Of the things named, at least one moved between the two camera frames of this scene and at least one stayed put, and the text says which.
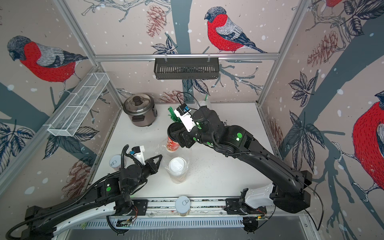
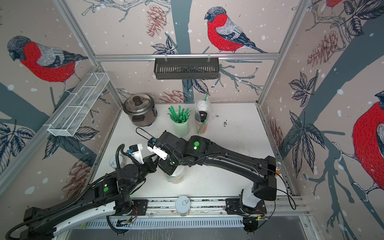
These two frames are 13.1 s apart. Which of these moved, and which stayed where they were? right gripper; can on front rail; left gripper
Moved: right gripper
Stayed: left gripper; can on front rail
